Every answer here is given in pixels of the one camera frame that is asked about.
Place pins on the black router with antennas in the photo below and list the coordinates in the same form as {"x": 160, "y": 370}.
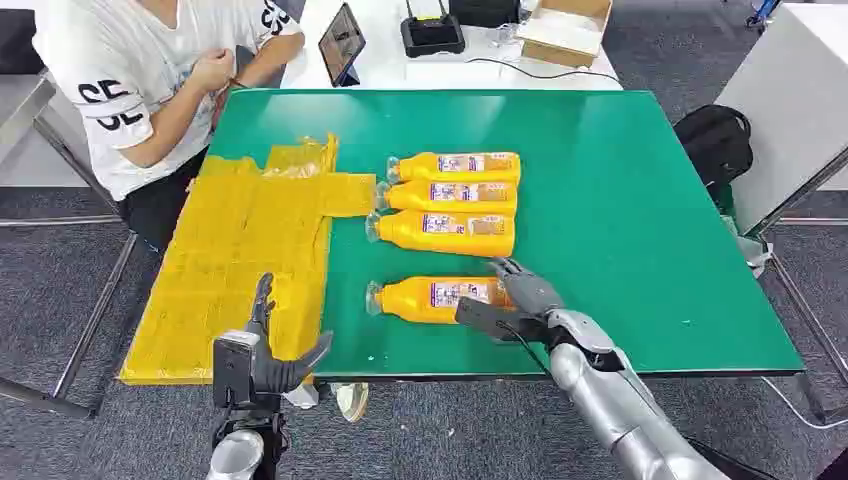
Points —
{"x": 432, "y": 34}

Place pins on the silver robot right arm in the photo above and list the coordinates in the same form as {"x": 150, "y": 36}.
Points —
{"x": 623, "y": 411}

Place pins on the yellow plastic sheet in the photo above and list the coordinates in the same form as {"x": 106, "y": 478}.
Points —
{"x": 232, "y": 265}

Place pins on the person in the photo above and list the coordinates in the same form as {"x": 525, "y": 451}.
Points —
{"x": 126, "y": 53}

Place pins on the black backpack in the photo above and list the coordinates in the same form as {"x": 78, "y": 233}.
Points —
{"x": 715, "y": 142}

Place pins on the person's right hand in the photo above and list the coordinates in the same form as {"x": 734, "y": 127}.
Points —
{"x": 212, "y": 69}

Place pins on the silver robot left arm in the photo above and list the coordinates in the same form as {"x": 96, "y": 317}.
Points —
{"x": 235, "y": 454}

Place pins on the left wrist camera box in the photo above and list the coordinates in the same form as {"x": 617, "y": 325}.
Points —
{"x": 233, "y": 368}

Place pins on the black box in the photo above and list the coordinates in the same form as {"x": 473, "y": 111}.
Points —
{"x": 484, "y": 12}

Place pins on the orange drink bottle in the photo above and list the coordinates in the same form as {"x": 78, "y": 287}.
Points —
{"x": 407, "y": 299}
{"x": 411, "y": 197}
{"x": 424, "y": 168}
{"x": 404, "y": 232}

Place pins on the grey metal frame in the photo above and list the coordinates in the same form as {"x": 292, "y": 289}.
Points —
{"x": 93, "y": 318}

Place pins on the green table mat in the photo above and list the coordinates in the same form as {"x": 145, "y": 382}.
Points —
{"x": 596, "y": 218}

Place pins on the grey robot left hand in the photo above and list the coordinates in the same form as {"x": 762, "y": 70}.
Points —
{"x": 278, "y": 371}

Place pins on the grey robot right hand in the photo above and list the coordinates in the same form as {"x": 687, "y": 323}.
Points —
{"x": 530, "y": 291}

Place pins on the open cardboard box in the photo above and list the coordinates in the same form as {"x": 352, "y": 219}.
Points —
{"x": 563, "y": 33}

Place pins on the white side table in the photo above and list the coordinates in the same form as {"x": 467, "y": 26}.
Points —
{"x": 788, "y": 112}

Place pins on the black tablet on stand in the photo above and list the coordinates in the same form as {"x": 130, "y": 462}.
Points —
{"x": 341, "y": 43}

